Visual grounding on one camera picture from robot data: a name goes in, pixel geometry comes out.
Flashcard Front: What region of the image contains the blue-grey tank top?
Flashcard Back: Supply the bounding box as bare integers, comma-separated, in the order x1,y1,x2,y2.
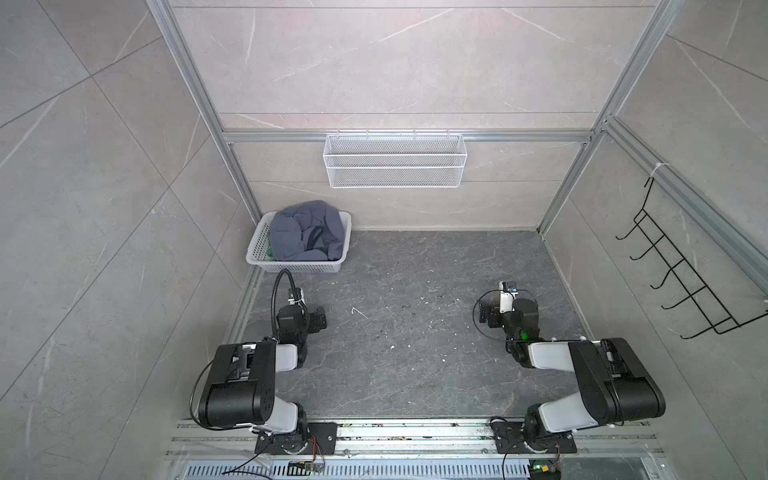
270,200,345,262

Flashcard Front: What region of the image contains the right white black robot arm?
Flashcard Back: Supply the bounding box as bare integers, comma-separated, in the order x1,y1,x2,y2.
472,295,666,451

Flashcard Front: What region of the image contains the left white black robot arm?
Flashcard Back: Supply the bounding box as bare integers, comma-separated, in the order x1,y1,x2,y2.
189,303,327,449

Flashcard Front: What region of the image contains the white plastic laundry basket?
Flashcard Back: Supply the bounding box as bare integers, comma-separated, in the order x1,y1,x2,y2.
246,202,352,273

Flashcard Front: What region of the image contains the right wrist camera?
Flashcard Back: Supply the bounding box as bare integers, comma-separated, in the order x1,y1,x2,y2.
499,281,518,314

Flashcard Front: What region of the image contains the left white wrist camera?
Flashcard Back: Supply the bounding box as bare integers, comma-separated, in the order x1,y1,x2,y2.
288,287,305,305

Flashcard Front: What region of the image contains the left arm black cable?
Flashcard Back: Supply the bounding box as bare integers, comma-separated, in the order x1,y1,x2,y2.
270,268,299,337

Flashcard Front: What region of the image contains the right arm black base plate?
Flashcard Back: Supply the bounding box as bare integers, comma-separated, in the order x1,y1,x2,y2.
488,418,577,454

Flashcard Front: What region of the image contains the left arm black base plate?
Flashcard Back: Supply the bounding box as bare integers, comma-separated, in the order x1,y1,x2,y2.
254,422,339,455

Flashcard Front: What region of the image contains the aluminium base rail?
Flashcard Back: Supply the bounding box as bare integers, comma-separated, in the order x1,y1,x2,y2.
154,417,676,479

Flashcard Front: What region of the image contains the black wire hook rack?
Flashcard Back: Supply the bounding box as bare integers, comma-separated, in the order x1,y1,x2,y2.
615,178,767,340

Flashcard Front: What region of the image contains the white wire mesh shelf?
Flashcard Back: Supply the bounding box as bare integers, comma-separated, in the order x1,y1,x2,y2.
323,133,468,189

